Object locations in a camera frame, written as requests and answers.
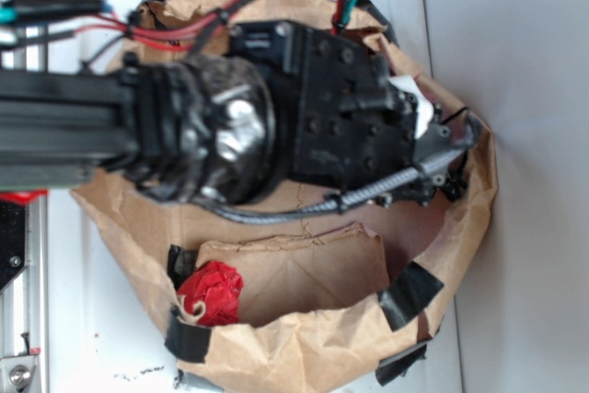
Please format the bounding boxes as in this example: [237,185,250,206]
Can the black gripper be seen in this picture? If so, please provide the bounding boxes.
[229,21,474,207]

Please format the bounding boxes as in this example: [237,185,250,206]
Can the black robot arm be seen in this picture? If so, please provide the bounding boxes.
[1,21,480,225]

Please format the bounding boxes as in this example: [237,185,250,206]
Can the brown paper bag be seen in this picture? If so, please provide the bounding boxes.
[69,0,499,393]

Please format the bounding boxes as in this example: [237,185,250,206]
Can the crumpled red paper ball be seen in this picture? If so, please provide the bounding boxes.
[177,261,244,327]

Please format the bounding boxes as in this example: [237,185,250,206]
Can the grey braided cable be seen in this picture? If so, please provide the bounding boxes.
[202,146,466,227]

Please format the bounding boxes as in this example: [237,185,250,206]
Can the red wires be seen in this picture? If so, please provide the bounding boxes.
[73,0,383,53]

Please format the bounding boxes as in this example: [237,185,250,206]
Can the aluminium frame rail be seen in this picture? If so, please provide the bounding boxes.
[1,44,50,392]

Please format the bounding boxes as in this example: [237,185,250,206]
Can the silver corner bracket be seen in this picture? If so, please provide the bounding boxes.
[0,355,40,393]

